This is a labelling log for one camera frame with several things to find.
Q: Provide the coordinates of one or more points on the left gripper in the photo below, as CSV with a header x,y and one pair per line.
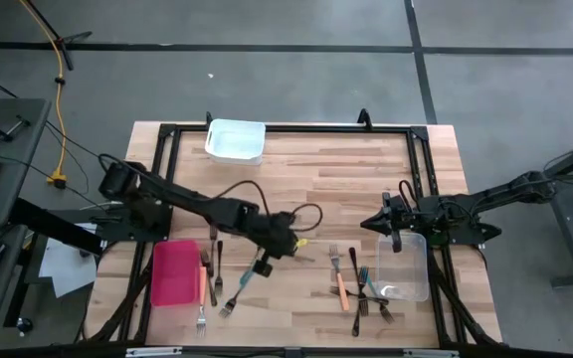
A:
x,y
276,231

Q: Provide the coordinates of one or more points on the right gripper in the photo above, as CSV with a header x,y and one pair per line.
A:
x,y
406,219

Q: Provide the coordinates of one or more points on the clear plastic container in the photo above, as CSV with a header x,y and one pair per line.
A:
x,y
406,278

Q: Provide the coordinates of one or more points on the pinkish red plastic tray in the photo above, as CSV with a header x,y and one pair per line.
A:
x,y
174,273

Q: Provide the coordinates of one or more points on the white plastic bin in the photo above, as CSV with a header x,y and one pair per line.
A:
x,y
237,141

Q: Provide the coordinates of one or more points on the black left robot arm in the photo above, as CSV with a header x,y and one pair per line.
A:
x,y
182,199

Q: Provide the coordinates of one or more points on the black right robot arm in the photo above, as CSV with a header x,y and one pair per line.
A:
x,y
495,196

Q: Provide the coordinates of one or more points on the black table clamp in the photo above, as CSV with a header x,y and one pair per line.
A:
x,y
364,119
209,118

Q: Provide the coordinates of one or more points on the white paper sheets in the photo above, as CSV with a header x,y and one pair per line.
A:
x,y
67,268

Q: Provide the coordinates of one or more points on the black diagonal beam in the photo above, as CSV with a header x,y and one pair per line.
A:
x,y
53,224

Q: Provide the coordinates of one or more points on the black caster wheel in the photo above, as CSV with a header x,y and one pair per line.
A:
x,y
24,325

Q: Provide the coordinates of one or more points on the grey desk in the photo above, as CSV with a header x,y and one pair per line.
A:
x,y
18,149

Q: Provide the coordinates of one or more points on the black tripod stand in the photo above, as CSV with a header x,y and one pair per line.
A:
x,y
75,37

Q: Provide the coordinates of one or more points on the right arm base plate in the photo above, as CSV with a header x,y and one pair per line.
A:
x,y
480,233

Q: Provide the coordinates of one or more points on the black aluminium frame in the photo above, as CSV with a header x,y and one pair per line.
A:
x,y
316,128

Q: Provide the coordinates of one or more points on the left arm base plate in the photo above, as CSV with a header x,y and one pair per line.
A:
x,y
132,232

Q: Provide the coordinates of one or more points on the silver metal bracket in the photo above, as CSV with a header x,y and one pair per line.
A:
x,y
152,352
431,353

